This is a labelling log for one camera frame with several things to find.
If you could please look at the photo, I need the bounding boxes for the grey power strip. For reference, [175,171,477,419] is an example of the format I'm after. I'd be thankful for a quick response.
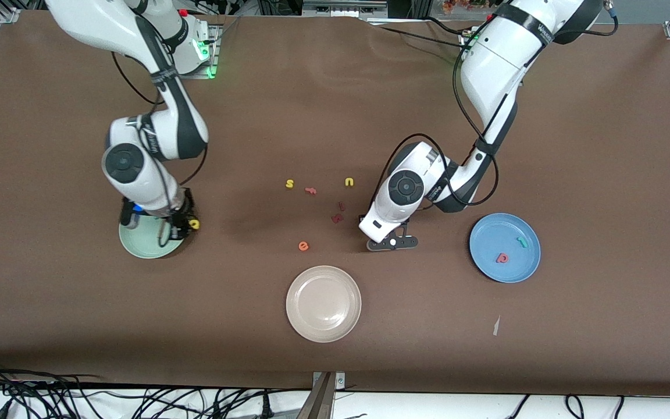
[303,0,388,18]

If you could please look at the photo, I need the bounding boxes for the beige plate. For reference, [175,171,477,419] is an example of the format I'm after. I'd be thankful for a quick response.
[286,265,362,343]

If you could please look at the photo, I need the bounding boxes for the black cable on table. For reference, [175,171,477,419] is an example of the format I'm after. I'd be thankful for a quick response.
[379,26,472,52]

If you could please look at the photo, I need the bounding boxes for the small metal bracket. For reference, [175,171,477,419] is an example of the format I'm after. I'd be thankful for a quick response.
[312,371,346,392]

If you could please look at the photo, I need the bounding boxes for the green plate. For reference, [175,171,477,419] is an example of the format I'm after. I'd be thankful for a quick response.
[119,212,189,259]

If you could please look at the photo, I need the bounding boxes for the orange flowers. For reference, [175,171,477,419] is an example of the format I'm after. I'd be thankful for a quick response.
[441,0,493,15]

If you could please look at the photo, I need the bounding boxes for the blue plate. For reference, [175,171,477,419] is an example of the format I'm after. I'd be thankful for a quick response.
[469,212,542,284]

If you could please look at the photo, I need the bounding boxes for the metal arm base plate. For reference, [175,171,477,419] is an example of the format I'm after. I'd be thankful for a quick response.
[198,24,220,79]

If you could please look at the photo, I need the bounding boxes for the brown table cover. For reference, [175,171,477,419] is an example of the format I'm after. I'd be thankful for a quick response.
[0,10,670,397]

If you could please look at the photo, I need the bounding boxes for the grey metal bar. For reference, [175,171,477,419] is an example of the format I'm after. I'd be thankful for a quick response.
[297,372,336,419]

